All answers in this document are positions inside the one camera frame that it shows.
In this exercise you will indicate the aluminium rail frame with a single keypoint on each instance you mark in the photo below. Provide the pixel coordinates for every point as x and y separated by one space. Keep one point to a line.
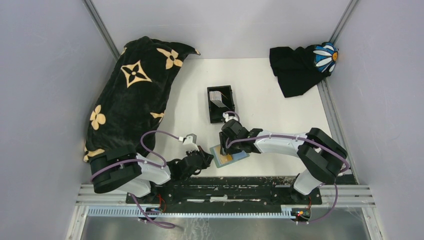
120 204

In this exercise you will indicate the black plastic bin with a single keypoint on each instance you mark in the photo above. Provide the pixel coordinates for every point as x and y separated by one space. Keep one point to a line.
215 113

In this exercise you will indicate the black cloth with daisy print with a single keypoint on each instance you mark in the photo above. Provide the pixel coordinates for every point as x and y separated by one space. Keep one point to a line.
298 70

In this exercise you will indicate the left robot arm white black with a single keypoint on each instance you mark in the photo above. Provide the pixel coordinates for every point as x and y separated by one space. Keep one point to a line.
125 170

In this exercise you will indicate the green leather card holder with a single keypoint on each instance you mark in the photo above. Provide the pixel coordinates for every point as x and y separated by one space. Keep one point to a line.
216 150

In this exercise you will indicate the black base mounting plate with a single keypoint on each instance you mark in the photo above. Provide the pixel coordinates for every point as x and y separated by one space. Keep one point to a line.
229 195

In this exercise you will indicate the stack of cards in bin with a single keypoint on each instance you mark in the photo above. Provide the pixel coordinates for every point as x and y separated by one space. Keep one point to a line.
219 99

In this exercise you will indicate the orange gold card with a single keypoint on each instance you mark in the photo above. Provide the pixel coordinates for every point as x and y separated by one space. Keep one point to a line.
224 159

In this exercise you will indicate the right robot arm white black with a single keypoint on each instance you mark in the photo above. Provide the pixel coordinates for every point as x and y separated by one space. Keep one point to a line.
324 159

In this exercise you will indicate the black blanket with tan flowers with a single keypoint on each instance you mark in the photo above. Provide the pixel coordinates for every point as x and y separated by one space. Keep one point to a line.
133 102

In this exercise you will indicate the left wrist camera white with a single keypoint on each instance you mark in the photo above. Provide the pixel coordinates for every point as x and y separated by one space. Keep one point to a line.
189 142

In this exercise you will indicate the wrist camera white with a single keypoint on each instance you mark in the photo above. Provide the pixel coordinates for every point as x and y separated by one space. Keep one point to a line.
227 117
189 142

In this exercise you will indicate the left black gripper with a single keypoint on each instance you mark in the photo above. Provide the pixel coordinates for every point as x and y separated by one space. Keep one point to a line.
207 157

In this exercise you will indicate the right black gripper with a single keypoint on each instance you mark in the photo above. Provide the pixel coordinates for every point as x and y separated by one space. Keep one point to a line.
224 150

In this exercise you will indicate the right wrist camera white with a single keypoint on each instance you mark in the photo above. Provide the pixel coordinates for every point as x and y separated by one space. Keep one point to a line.
227 117

